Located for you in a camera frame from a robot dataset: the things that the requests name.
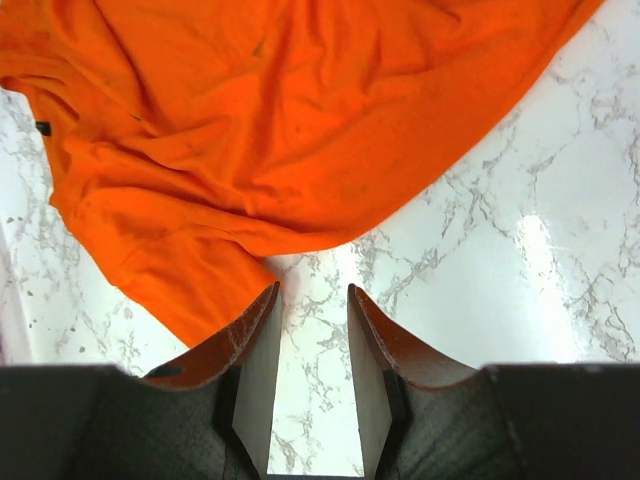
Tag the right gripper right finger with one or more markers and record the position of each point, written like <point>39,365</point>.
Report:
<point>388,364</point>

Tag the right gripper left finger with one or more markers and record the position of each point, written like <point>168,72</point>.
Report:
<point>241,361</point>

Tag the orange t-shirt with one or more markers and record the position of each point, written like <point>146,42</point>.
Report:
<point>189,140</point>

